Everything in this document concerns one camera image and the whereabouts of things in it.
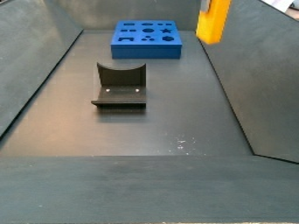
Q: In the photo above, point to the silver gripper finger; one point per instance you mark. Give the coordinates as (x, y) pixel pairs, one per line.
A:
(204, 5)

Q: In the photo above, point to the black curved holder bracket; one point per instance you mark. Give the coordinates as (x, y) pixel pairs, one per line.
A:
(121, 86)

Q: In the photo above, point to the blue shape sorting board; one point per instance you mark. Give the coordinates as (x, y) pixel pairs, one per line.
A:
(145, 39)

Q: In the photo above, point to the yellow arch object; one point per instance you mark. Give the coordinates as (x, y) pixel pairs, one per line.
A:
(212, 21)

